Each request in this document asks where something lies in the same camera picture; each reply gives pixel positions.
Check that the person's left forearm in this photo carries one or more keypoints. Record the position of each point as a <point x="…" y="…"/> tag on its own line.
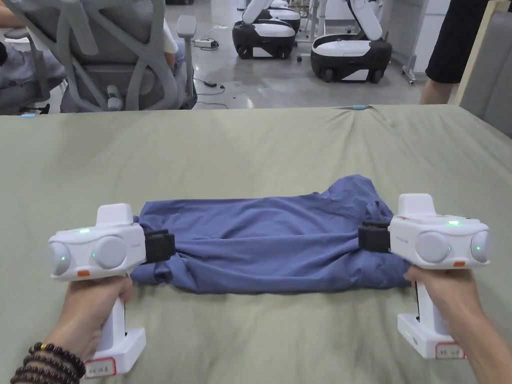
<point x="36" y="360"/>

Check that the bed with pale green sheet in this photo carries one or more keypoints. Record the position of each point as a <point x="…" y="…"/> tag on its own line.
<point x="248" y="160"/>

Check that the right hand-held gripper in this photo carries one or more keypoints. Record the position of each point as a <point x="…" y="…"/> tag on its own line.
<point x="436" y="240"/>

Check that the white power strip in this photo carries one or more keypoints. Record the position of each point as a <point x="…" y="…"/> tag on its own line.
<point x="205" y="42"/>

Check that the dark blue shirt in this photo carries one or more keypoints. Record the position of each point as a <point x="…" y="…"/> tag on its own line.
<point x="264" y="244"/>

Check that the black and white robot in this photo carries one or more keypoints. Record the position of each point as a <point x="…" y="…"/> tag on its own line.
<point x="352" y="52"/>
<point x="264" y="36"/>
<point x="286" y="14"/>

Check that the person's right hand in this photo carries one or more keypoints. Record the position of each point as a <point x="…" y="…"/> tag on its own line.
<point x="440" y="296"/>

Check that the person's right forearm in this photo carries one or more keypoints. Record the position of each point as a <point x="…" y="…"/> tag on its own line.
<point x="484" y="352"/>

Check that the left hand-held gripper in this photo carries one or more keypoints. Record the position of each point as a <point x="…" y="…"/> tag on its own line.
<point x="104" y="244"/>

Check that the person's left hand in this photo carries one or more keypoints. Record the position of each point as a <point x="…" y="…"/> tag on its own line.
<point x="96" y="308"/>

